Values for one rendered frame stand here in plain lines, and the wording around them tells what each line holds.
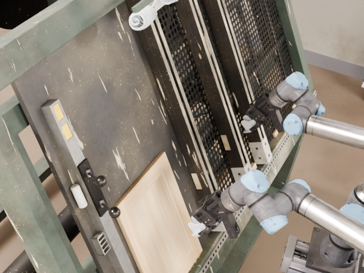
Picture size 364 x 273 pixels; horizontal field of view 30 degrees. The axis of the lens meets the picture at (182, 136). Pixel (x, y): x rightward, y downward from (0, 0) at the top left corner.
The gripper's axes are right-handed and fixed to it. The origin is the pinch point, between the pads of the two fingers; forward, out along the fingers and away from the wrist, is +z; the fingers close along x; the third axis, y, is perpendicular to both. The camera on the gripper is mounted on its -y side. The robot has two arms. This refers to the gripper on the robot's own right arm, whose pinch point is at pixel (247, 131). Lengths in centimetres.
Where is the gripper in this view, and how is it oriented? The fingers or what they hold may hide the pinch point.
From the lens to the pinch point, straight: 281.6
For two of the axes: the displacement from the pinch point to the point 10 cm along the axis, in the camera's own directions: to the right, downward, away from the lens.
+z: -5.7, 5.4, 6.2
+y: -7.6, -6.2, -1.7
